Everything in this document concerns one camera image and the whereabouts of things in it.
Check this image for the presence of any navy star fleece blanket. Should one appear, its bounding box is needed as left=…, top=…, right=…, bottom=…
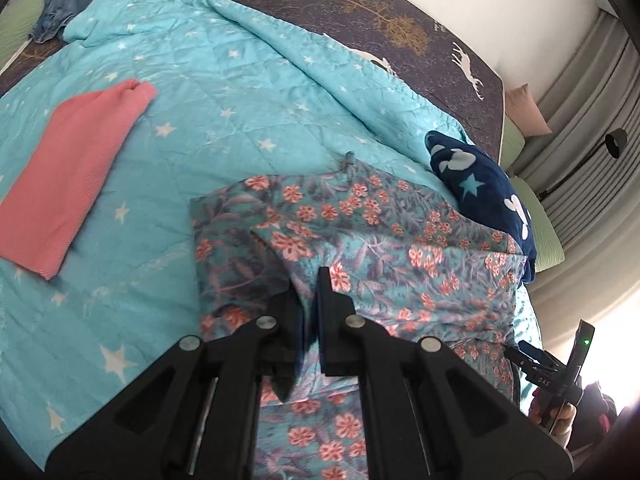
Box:
left=425, top=131, right=539, bottom=286

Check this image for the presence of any black lamp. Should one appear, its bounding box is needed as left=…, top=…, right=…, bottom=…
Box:
left=539, top=128, right=629, bottom=199

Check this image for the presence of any grey curtain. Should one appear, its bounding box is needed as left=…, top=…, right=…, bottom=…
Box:
left=510, top=10, right=640, bottom=311

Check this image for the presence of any green quilted mat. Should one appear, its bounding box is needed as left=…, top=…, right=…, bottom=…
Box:
left=0, top=0, right=47, bottom=72

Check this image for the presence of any person's right hand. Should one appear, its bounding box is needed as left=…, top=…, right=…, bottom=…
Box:
left=529, top=391, right=577, bottom=448

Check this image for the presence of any green pillow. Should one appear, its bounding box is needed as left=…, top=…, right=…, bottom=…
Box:
left=500, top=120, right=567, bottom=272

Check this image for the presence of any pink pillow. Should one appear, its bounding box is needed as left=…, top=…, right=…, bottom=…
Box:
left=505, top=84, right=554, bottom=136

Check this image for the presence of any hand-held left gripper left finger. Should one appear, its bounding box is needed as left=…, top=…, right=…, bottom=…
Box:
left=47, top=287, right=307, bottom=480

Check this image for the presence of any dark deer print bedsheet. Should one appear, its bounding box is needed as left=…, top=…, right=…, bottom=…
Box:
left=0, top=0, right=504, bottom=161

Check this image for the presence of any floral teal garment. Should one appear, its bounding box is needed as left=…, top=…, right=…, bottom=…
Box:
left=189, top=159, right=532, bottom=480

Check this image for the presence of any turquoise star quilt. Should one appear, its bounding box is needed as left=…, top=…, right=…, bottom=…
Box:
left=0, top=0, right=543, bottom=461

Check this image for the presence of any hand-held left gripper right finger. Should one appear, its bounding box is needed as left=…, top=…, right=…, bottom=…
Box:
left=317, top=267, right=572, bottom=480

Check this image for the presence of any folded pink cloth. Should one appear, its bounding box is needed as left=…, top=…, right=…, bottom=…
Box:
left=0, top=79, right=159, bottom=281

